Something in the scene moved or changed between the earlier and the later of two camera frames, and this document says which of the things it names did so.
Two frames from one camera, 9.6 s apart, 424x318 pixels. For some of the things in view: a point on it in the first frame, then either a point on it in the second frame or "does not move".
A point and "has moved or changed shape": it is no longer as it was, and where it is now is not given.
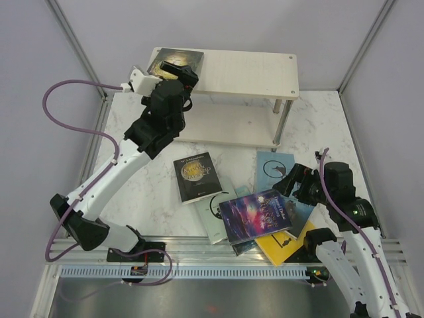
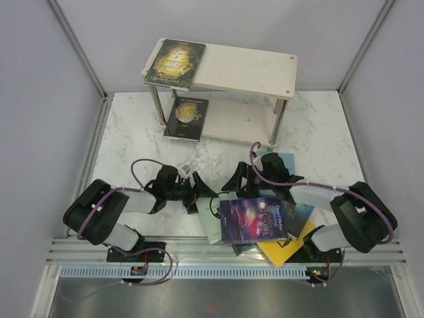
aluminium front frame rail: [187, 250] does not move
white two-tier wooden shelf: [243, 74] does not move
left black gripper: [184, 73] → [200, 189]
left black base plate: [154, 256] does not move
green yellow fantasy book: [193, 59] has moved or changed shape
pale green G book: [209, 211] does not move
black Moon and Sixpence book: [197, 177] → [187, 119]
